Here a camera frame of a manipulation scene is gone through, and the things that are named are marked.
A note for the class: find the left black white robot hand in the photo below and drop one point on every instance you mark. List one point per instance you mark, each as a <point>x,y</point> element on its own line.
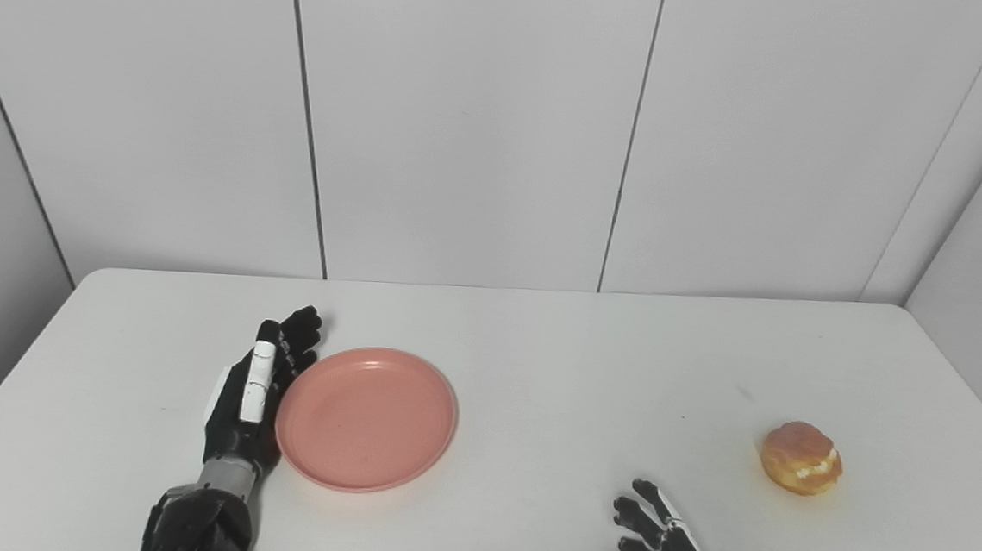
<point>244,405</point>

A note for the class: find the pink round plate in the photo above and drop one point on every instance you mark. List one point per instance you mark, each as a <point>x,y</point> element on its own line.
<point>367,418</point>

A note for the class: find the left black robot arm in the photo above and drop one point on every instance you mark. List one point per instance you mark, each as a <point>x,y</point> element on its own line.
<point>197,519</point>

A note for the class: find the cream puff pastry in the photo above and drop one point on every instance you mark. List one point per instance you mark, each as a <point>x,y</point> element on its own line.
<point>801,457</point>

